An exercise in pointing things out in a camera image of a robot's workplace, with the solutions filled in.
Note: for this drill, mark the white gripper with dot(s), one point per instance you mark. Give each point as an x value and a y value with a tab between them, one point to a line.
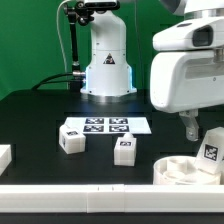
188	71

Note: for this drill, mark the white round stool seat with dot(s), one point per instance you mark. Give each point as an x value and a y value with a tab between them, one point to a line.
180	170

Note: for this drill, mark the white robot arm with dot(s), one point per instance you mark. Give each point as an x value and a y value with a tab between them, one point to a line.
108	74

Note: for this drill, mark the paper sheet with markers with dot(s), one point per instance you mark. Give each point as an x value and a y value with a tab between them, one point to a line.
109	125

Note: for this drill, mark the white front rail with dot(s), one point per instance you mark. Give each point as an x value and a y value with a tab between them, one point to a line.
110	198

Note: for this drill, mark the white left rail block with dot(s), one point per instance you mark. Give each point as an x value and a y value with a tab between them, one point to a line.
5	157

